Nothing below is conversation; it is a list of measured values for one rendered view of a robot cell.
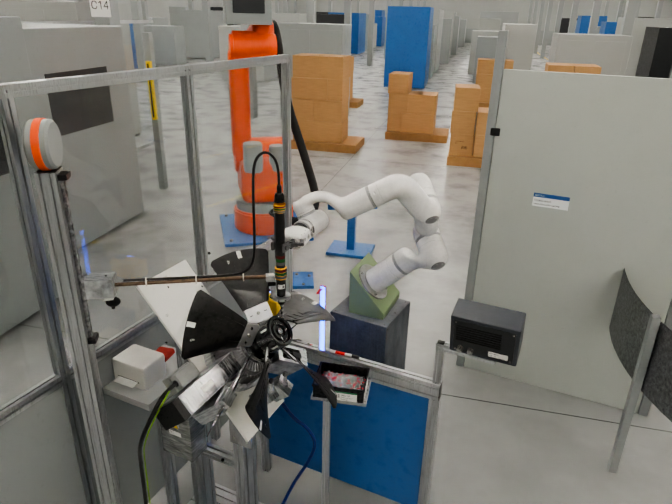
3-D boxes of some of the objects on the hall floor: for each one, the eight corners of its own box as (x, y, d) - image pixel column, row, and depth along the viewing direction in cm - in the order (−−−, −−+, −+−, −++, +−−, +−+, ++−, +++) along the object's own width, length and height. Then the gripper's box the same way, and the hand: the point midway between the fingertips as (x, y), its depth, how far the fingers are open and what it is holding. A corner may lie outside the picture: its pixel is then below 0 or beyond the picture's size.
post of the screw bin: (321, 527, 266) (323, 390, 234) (322, 521, 268) (324, 386, 236) (327, 528, 266) (329, 391, 234) (328, 522, 268) (331, 387, 236)
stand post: (241, 566, 246) (229, 400, 210) (252, 550, 254) (243, 387, 218) (249, 570, 245) (239, 403, 208) (260, 554, 252) (253, 390, 216)
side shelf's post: (170, 521, 267) (150, 378, 234) (175, 515, 271) (157, 373, 237) (176, 524, 266) (158, 381, 233) (182, 518, 269) (164, 376, 236)
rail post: (261, 470, 298) (256, 346, 267) (265, 465, 302) (261, 342, 270) (268, 472, 297) (263, 349, 266) (272, 467, 300) (268, 344, 269)
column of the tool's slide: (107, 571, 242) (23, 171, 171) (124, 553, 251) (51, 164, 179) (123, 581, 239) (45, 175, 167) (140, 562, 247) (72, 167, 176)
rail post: (414, 531, 265) (428, 398, 234) (417, 524, 268) (431, 393, 237) (422, 534, 263) (438, 401, 232) (425, 527, 267) (440, 396, 236)
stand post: (199, 545, 255) (176, 331, 209) (211, 530, 263) (191, 320, 217) (207, 549, 253) (185, 334, 208) (219, 534, 261) (200, 323, 215)
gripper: (283, 218, 212) (256, 233, 197) (321, 225, 206) (297, 242, 190) (283, 236, 215) (257, 253, 200) (321, 244, 209) (298, 262, 193)
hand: (280, 245), depth 197 cm, fingers closed on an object, 4 cm apart
